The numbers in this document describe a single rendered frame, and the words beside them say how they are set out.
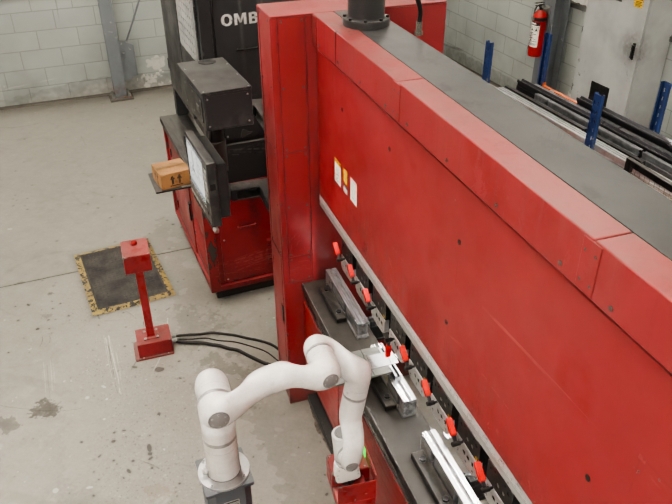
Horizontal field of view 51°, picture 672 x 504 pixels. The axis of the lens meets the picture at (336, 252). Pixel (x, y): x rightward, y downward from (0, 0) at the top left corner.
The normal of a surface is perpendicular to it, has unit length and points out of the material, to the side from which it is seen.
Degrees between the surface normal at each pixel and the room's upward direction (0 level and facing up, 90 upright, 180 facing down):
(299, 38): 90
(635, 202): 0
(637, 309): 90
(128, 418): 0
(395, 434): 0
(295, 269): 90
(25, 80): 90
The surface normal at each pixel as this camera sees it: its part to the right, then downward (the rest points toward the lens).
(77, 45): 0.38, 0.50
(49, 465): 0.00, -0.84
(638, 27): -0.92, 0.21
